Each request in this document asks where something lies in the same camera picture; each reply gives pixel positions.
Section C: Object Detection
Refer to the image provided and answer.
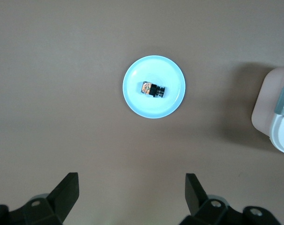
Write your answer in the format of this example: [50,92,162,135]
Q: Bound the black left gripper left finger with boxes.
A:
[0,172,80,225]

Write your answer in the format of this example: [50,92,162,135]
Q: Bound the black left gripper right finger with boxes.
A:
[180,173,280,225]

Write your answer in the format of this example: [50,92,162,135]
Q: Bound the orange and black switch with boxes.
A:
[140,81,167,98]

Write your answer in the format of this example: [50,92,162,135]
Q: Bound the brown table mat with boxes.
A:
[0,0,284,225]

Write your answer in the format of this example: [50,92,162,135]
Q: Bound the white lidded storage box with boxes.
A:
[251,65,284,155]

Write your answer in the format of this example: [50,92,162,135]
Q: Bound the grey box latch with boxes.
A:
[274,86,284,116]

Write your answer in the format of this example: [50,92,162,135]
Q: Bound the light blue round plate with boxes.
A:
[122,55,187,119]

